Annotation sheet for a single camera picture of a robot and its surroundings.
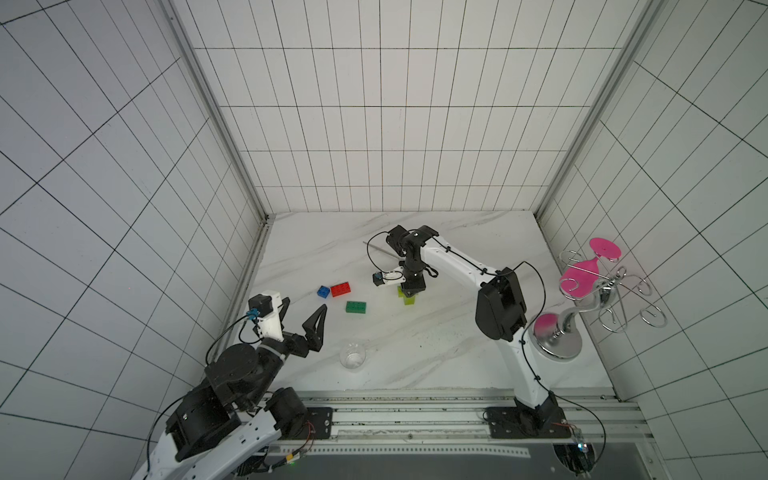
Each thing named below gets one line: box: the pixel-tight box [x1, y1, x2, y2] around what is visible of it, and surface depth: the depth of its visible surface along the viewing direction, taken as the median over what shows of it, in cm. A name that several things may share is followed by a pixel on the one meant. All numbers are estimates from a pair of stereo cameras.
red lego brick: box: [330, 282, 351, 298], surface depth 99 cm
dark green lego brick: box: [345, 301, 367, 314], surface depth 94 cm
